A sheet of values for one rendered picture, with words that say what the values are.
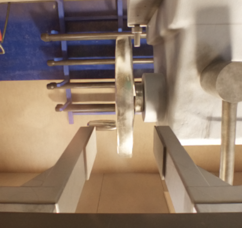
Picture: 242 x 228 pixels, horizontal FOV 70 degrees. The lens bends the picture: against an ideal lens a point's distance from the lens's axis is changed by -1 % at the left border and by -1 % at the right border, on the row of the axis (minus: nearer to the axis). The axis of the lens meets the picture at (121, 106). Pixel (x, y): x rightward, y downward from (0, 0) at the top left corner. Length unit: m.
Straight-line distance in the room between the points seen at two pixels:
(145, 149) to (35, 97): 2.45
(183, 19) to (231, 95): 0.10
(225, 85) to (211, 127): 0.10
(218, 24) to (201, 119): 0.13
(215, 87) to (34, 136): 4.00
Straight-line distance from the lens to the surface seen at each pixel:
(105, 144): 3.75
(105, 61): 2.98
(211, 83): 0.22
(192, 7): 0.22
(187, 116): 0.28
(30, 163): 4.48
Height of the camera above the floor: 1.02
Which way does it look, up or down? 15 degrees up
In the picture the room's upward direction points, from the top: 179 degrees clockwise
